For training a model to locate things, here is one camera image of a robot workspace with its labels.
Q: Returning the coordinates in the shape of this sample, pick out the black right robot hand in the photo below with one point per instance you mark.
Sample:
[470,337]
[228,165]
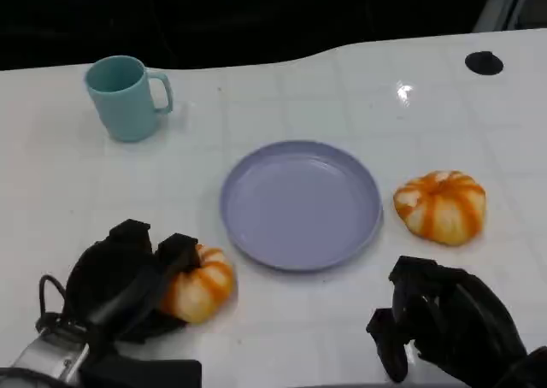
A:
[453,319]

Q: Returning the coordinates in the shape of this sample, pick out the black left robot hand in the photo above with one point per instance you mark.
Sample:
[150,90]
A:
[115,285]

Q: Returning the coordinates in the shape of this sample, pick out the orange and white bread roll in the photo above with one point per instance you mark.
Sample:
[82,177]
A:
[201,287]
[442,208]

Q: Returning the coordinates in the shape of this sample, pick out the pale green mug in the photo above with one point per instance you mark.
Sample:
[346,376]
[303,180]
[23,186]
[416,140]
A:
[124,101]

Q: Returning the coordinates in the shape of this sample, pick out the lilac plate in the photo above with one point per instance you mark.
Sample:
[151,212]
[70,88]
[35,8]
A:
[299,204]

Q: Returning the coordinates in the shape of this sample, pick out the black table grommet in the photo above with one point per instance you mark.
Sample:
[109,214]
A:
[484,62]

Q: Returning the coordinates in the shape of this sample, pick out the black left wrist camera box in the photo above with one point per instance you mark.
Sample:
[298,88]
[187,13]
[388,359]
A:
[141,373]

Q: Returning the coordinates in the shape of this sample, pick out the grey metal frame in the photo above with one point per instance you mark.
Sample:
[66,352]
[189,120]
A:
[504,3]

